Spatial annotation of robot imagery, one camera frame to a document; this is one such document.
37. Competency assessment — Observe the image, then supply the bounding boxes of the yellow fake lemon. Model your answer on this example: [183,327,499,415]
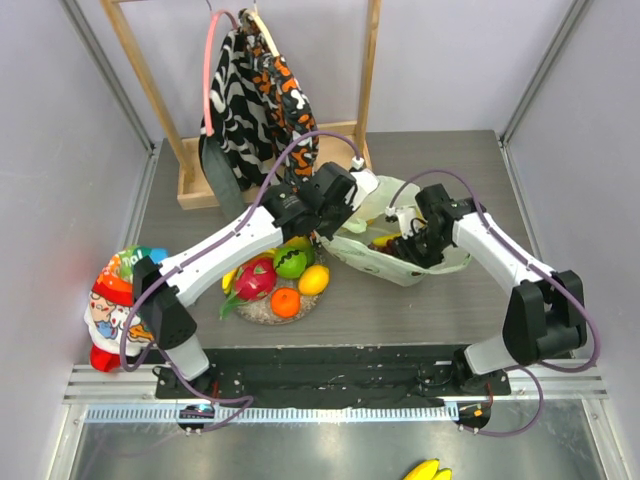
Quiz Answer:
[298,265,330,296]

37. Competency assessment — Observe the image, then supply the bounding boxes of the yellow fake banana bunch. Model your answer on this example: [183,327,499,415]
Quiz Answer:
[221,248,276,294]

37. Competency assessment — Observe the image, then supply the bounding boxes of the colourful cartoon print cloth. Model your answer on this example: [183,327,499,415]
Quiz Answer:
[84,245,169,372]

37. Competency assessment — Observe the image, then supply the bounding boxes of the orange fake orange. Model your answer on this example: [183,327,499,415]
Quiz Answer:
[270,287,301,319]

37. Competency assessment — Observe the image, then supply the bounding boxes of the yellow bananas at bottom edge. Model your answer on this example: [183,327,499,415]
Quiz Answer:
[403,459,453,480]

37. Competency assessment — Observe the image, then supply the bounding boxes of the black white zebra garment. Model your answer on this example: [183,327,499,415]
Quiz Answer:
[198,29,277,220]

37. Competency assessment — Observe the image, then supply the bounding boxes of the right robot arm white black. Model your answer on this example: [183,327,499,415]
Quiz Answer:
[385,184,588,395]

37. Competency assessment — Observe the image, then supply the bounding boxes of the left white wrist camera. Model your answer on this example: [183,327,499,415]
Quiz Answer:
[349,156,380,205]

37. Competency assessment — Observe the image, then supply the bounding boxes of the orange grey camouflage garment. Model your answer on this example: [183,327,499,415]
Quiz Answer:
[237,8,324,194]

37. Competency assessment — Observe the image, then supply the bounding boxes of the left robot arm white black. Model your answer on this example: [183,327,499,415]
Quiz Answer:
[131,162,379,399]

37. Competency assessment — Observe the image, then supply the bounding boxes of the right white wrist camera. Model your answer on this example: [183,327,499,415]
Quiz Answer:
[385,206,418,239]

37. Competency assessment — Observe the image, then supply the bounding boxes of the wooden clothes hanger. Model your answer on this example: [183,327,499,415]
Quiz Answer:
[247,7,280,57]

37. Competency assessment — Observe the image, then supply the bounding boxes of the green red fake mango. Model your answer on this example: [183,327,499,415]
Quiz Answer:
[284,236,315,266]

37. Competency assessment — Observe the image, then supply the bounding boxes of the red fake dragon fruit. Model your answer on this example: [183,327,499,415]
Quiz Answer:
[219,258,277,319]

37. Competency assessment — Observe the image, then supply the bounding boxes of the green fake lime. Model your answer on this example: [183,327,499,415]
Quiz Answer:
[273,247,307,279]

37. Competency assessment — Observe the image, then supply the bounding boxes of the white slotted cable duct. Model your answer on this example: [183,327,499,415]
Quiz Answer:
[84,402,459,424]

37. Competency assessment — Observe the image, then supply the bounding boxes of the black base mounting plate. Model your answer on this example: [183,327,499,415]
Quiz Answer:
[155,344,512,409]

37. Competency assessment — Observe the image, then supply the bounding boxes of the dark fake grapes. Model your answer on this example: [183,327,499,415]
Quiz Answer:
[368,234,401,257]

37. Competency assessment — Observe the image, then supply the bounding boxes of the pink clothes hanger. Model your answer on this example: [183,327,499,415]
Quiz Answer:
[202,9,238,137]

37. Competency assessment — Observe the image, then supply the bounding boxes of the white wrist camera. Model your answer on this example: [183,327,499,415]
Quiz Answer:
[349,156,380,205]
[385,206,418,239]

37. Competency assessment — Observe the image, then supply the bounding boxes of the green avocado print plastic bag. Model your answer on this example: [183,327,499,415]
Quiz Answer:
[319,176,472,287]

